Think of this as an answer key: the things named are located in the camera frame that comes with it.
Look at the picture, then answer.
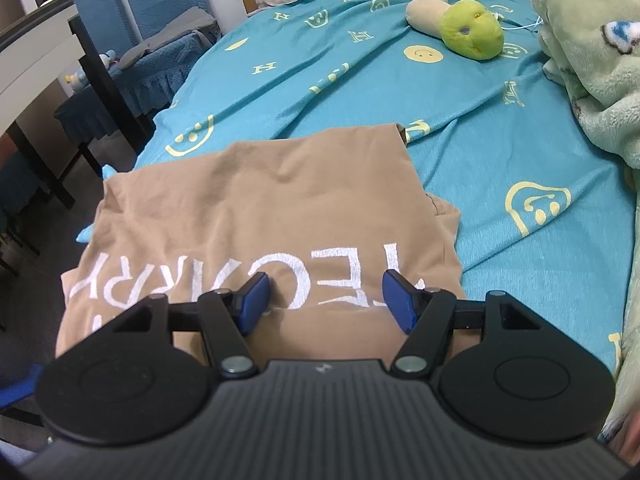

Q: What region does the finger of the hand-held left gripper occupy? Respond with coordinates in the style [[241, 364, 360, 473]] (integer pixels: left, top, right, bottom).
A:
[[0, 364, 47, 428]]

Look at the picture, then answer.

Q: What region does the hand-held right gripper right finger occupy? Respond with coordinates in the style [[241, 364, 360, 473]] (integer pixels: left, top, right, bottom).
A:
[[382, 269, 543, 380]]

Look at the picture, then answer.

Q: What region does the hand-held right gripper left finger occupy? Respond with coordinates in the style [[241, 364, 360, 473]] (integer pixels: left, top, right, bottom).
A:
[[112, 271, 272, 380]]

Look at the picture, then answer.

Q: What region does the tan t-shirt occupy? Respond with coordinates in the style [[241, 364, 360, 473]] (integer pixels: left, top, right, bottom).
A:
[[55, 122, 468, 361]]

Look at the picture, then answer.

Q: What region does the teal printed bed sheet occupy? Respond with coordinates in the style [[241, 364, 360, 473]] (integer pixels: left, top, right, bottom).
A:
[[75, 0, 640, 376]]

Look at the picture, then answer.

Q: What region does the cartoon patterned blanket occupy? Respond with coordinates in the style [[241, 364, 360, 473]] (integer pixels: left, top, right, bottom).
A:
[[600, 255, 640, 441]]

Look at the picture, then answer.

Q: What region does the green and cream plush toy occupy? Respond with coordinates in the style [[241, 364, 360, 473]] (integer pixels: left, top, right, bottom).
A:
[[405, 0, 505, 62]]

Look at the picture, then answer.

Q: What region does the grey seat cushion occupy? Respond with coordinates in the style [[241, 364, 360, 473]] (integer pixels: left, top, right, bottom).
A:
[[119, 7, 221, 68]]

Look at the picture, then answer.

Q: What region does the light green fleece blanket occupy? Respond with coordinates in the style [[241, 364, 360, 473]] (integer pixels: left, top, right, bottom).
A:
[[530, 0, 640, 171]]

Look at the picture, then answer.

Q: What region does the white table with black legs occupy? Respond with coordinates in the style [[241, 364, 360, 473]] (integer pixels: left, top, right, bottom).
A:
[[0, 0, 153, 211]]

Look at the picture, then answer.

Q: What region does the white charging cable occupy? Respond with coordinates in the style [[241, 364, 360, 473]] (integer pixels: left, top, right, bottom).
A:
[[495, 10, 546, 33]]

